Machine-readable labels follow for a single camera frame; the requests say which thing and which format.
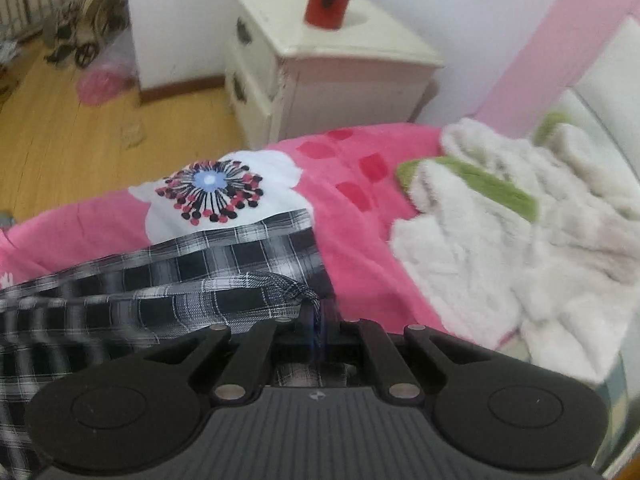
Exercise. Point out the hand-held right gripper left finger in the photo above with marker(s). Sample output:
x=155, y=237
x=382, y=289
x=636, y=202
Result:
x=300, y=332

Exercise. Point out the white fluffy blanket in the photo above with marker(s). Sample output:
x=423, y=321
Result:
x=500, y=260

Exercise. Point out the wheelchair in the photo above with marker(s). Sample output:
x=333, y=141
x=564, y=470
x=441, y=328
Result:
x=85, y=54

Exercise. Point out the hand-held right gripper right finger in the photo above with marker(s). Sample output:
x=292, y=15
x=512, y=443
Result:
x=332, y=335

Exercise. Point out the pink plastic bag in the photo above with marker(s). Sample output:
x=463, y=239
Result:
x=102, y=85

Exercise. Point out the pink headboard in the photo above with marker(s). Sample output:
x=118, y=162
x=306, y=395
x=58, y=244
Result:
x=545, y=40

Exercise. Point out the cream nightstand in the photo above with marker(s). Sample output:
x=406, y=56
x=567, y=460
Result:
x=340, y=90

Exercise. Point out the black white plaid pants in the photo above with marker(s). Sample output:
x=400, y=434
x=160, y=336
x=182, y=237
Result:
x=150, y=290

